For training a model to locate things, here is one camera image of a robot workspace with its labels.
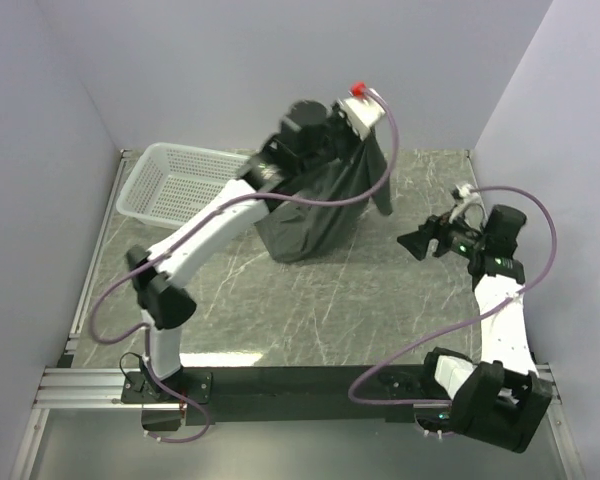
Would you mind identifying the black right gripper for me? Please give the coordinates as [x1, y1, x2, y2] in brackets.
[396, 204, 487, 260]

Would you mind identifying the dark grey t shirt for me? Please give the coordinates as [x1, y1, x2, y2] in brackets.
[256, 134, 393, 264]

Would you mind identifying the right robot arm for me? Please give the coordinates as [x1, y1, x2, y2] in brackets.
[397, 205, 553, 453]

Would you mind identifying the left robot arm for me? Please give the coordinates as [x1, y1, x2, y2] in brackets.
[126, 98, 373, 402]

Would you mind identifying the white plastic basket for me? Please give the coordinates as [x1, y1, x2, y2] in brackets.
[116, 143, 248, 230]

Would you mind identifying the black base beam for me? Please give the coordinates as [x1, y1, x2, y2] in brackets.
[120, 365, 481, 430]

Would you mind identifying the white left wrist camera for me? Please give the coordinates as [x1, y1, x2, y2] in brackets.
[338, 88, 386, 140]

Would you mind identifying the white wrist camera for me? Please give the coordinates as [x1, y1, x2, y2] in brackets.
[451, 183, 481, 211]
[338, 88, 386, 140]

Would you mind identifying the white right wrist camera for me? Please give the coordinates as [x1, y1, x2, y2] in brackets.
[451, 183, 481, 211]

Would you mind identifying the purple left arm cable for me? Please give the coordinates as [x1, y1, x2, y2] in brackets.
[87, 87, 401, 445]

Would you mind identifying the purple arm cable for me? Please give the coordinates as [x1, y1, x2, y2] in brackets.
[348, 185, 557, 439]
[87, 87, 401, 445]

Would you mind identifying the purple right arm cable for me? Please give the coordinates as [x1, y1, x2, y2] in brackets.
[348, 185, 557, 439]

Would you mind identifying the aluminium rail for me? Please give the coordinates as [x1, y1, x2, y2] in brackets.
[35, 365, 561, 409]

